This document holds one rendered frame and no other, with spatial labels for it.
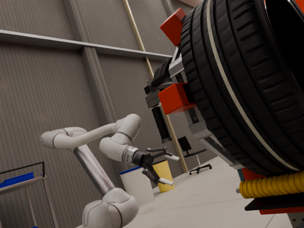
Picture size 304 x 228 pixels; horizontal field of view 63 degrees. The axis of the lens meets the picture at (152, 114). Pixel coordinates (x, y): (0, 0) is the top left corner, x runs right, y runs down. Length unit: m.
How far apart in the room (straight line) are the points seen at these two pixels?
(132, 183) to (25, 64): 3.00
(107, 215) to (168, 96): 0.90
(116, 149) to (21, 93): 3.92
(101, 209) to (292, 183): 0.96
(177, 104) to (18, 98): 4.44
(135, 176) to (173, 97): 3.76
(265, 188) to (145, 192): 3.71
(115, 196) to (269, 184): 0.97
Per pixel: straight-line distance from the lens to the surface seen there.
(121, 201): 1.56
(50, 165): 4.81
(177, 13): 0.89
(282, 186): 0.84
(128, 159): 1.26
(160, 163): 4.97
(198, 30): 0.73
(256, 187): 0.87
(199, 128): 0.76
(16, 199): 4.54
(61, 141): 1.60
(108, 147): 1.29
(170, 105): 0.70
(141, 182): 4.44
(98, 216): 1.43
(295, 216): 1.72
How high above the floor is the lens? 0.71
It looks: 9 degrees up
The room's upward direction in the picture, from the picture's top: 19 degrees counter-clockwise
